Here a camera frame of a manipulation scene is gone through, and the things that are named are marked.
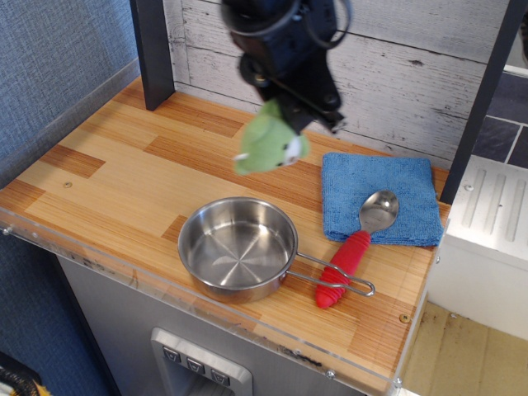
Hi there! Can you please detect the left dark frame post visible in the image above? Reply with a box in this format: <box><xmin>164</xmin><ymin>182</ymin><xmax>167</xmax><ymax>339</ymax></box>
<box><xmin>130</xmin><ymin>0</ymin><xmax>175</xmax><ymax>111</ymax></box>

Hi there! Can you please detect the dark frame post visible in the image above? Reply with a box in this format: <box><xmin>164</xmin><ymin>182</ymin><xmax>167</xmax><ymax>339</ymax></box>
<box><xmin>130</xmin><ymin>0</ymin><xmax>175</xmax><ymax>111</ymax></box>
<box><xmin>440</xmin><ymin>0</ymin><xmax>527</xmax><ymax>205</ymax></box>

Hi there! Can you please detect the stainless steel pot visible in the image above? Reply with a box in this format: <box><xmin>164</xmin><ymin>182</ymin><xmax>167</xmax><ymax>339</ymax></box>
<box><xmin>177</xmin><ymin>196</ymin><xmax>375</xmax><ymax>304</ymax></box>

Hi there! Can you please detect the red handled metal spoon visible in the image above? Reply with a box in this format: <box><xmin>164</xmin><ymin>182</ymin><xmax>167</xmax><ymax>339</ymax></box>
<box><xmin>315</xmin><ymin>191</ymin><xmax>399</xmax><ymax>309</ymax></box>

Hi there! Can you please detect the blue folded cloth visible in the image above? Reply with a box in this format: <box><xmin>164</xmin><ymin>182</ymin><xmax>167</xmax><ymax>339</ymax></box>
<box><xmin>322</xmin><ymin>153</ymin><xmax>444</xmax><ymax>247</ymax></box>

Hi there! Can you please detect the grey toy dishwasher front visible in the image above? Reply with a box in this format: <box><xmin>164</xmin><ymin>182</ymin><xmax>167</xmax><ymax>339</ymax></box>
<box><xmin>59</xmin><ymin>258</ymin><xmax>394</xmax><ymax>395</ymax></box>

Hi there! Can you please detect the white ridged cabinet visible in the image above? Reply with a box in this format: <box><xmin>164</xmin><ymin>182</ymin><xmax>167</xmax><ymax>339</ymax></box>
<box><xmin>427</xmin><ymin>156</ymin><xmax>527</xmax><ymax>339</ymax></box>

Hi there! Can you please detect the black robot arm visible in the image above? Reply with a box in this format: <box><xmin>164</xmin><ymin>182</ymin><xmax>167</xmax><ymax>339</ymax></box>
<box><xmin>220</xmin><ymin>1</ymin><xmax>347</xmax><ymax>133</ymax></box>

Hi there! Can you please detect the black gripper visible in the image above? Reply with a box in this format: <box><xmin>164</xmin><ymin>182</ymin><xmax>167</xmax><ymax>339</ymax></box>
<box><xmin>229</xmin><ymin>12</ymin><xmax>346</xmax><ymax>135</ymax></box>

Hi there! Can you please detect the clear acrylic edge guard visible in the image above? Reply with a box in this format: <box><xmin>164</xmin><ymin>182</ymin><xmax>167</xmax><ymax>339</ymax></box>
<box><xmin>1</xmin><ymin>195</ymin><xmax>436</xmax><ymax>395</ymax></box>

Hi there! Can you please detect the right dark frame post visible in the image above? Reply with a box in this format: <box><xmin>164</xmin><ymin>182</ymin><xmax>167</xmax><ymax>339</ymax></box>
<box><xmin>440</xmin><ymin>0</ymin><xmax>527</xmax><ymax>205</ymax></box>

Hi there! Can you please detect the silver control panel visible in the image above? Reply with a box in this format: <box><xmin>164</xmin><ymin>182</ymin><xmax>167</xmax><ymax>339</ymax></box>
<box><xmin>150</xmin><ymin>328</ymin><xmax>253</xmax><ymax>395</ymax></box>

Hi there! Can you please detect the green plush frog toy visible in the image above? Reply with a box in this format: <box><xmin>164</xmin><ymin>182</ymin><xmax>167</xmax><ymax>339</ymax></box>
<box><xmin>233</xmin><ymin>99</ymin><xmax>310</xmax><ymax>175</ymax></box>

